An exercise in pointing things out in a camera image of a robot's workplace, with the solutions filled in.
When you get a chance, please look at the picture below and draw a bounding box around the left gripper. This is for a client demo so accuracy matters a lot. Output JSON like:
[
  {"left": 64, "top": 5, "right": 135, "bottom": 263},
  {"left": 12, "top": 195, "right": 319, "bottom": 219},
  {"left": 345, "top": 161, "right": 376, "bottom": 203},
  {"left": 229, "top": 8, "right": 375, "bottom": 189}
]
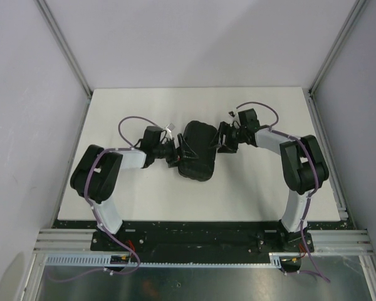
[{"left": 153, "top": 134, "right": 198, "bottom": 168}]

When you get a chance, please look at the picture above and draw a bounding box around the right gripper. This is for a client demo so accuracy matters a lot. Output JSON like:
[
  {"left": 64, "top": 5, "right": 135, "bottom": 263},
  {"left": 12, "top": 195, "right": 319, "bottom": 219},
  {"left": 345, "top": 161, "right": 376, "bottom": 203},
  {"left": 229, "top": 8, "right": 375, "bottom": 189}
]
[{"left": 207, "top": 122, "right": 246, "bottom": 154}]

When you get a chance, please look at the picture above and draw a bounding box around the black plastic tool case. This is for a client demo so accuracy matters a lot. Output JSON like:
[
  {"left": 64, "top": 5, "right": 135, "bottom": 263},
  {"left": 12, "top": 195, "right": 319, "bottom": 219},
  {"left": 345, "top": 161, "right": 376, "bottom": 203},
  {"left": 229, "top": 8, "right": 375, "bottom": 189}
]
[{"left": 178, "top": 120, "right": 217, "bottom": 182}]

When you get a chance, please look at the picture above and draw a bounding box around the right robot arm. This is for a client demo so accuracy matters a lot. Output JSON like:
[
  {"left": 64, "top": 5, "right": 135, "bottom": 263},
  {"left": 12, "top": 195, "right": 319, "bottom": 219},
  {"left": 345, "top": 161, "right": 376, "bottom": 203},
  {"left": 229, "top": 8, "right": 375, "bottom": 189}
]
[{"left": 211, "top": 109, "right": 329, "bottom": 251}]

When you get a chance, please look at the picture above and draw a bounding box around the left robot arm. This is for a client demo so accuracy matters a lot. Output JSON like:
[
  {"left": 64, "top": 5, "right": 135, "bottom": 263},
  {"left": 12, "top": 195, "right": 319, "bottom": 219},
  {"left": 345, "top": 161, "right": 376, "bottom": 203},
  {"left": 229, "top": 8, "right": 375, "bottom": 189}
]
[{"left": 70, "top": 125, "right": 199, "bottom": 251}]

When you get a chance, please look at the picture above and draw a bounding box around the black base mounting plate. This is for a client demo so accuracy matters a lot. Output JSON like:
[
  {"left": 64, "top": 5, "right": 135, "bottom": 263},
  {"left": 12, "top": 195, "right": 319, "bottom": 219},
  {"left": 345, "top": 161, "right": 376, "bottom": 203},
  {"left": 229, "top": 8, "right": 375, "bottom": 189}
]
[{"left": 51, "top": 219, "right": 348, "bottom": 264}]

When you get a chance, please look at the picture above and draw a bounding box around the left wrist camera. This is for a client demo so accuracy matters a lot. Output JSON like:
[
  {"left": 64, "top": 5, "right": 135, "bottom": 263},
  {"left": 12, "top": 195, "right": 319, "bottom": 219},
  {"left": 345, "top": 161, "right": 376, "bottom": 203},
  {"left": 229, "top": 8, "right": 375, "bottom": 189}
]
[{"left": 164, "top": 123, "right": 175, "bottom": 132}]

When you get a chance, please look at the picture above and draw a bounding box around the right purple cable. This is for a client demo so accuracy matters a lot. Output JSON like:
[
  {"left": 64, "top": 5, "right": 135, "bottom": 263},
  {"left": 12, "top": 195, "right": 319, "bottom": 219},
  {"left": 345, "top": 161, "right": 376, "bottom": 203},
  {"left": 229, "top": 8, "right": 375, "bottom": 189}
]
[{"left": 236, "top": 101, "right": 332, "bottom": 282}]

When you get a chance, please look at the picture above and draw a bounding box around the grey slotted cable duct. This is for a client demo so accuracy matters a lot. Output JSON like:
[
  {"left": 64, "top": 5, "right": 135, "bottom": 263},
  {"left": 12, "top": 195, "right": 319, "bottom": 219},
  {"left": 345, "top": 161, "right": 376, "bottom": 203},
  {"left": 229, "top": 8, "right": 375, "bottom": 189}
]
[{"left": 46, "top": 253, "right": 281, "bottom": 268}]

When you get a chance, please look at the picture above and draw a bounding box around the left aluminium frame post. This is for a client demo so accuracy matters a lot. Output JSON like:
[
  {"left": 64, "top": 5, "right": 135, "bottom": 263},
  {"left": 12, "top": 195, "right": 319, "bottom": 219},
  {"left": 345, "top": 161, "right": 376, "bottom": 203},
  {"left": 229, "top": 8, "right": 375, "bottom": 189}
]
[{"left": 34, "top": 0, "right": 93, "bottom": 97}]

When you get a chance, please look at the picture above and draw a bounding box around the aluminium frame post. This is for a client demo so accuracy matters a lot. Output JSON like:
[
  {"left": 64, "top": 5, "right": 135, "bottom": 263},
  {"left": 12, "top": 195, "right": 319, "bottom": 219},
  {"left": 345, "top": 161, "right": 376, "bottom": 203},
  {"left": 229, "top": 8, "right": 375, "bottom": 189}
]
[
  {"left": 308, "top": 0, "right": 369, "bottom": 95},
  {"left": 34, "top": 0, "right": 93, "bottom": 97}
]

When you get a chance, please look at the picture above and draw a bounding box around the right aluminium frame post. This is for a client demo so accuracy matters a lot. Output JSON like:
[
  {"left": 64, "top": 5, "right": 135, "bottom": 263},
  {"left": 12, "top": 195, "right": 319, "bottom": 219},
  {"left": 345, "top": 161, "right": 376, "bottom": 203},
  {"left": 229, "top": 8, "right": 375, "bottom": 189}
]
[{"left": 308, "top": 0, "right": 369, "bottom": 95}]

